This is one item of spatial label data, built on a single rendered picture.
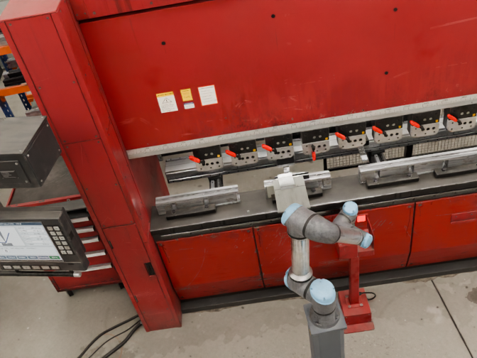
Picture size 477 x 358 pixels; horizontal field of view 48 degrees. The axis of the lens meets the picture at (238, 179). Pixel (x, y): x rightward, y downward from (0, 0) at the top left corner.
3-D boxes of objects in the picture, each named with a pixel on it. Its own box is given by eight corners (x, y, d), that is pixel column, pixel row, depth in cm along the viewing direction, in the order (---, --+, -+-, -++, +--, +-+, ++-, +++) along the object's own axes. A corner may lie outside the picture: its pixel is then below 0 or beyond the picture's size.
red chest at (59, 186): (63, 304, 396) (3, 209, 330) (74, 252, 434) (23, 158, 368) (129, 294, 394) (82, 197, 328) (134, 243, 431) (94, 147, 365)
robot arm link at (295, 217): (305, 305, 261) (304, 224, 227) (282, 290, 270) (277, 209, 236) (320, 290, 267) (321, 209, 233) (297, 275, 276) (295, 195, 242)
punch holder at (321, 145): (303, 155, 299) (301, 132, 288) (301, 145, 305) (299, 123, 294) (329, 151, 298) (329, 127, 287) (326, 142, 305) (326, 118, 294)
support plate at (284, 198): (277, 213, 295) (277, 212, 294) (272, 181, 314) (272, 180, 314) (310, 208, 294) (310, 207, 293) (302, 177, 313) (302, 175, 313)
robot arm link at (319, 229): (333, 224, 222) (377, 232, 261) (311, 213, 229) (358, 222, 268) (321, 249, 224) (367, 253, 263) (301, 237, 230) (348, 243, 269)
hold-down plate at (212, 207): (166, 220, 320) (165, 217, 318) (167, 214, 324) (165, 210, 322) (216, 212, 318) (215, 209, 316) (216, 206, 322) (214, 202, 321)
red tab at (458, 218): (451, 224, 327) (453, 217, 322) (450, 221, 328) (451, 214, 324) (475, 220, 326) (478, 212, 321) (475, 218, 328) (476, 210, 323)
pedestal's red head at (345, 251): (339, 260, 306) (338, 239, 294) (333, 239, 318) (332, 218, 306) (374, 254, 305) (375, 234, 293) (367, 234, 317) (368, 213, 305)
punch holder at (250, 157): (232, 166, 301) (228, 143, 290) (231, 157, 307) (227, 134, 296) (259, 162, 300) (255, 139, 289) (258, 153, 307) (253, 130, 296)
